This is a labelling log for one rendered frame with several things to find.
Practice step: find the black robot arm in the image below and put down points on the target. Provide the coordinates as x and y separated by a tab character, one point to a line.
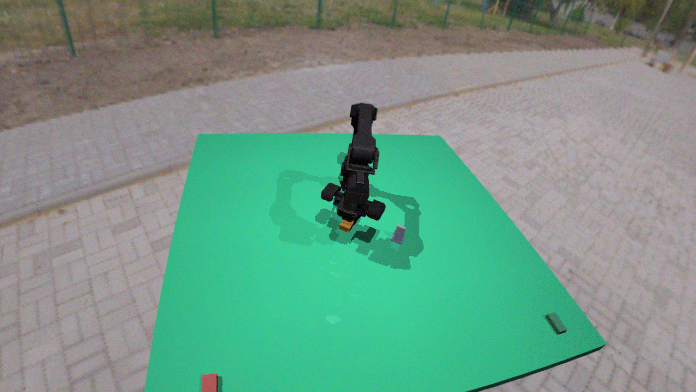
355	168

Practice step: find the brown rectangular bar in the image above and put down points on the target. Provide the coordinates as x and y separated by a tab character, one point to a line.
346	225

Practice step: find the reddish-brown flat block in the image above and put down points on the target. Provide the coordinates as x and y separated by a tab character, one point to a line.
209	383

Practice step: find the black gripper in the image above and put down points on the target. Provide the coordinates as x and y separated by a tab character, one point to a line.
373	209

